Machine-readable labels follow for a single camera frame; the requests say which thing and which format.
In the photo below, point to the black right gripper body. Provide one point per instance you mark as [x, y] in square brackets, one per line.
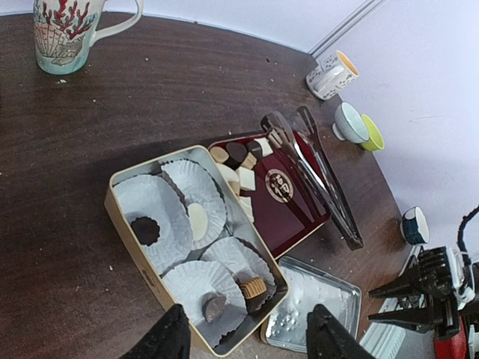
[436, 283]

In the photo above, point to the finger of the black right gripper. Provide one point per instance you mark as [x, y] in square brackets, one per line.
[407, 284]
[419, 320]

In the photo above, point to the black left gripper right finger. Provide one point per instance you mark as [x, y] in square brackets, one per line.
[327, 338]

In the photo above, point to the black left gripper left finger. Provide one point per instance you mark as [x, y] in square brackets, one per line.
[169, 338]

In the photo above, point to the bear print tin lid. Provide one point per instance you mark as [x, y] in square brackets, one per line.
[308, 286]

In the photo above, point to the gold ridged chocolate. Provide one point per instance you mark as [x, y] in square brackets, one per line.
[253, 288]

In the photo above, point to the dark round chocolate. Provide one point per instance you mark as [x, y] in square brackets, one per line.
[146, 230]

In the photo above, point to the metal tongs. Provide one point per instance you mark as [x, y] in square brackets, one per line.
[322, 185]

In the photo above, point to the white oval chocolate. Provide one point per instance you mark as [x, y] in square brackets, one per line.
[198, 220]

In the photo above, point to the beige tin box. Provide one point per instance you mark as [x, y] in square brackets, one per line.
[203, 276]

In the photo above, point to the white cup near arm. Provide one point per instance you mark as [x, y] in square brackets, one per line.
[414, 227]

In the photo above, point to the white block chocolate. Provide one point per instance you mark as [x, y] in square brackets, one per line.
[247, 179]

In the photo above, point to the tan round chocolate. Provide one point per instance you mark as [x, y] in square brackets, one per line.
[220, 155]

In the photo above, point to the white square chocolate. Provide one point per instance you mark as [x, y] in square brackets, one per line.
[266, 148]

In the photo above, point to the red lacquer tray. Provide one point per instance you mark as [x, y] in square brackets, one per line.
[284, 209]

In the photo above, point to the yellow-green bowl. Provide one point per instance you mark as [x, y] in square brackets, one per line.
[375, 141]

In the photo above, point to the pale blue bowl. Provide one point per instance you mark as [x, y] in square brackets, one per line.
[349, 125]

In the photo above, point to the white mug yellow inside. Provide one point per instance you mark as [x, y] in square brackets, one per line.
[331, 76]

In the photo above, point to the floral mug beige inside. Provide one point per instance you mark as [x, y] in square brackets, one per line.
[65, 31]

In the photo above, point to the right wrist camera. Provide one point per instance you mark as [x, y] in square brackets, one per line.
[462, 278]

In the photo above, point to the right aluminium frame post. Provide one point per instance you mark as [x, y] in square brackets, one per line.
[365, 9]

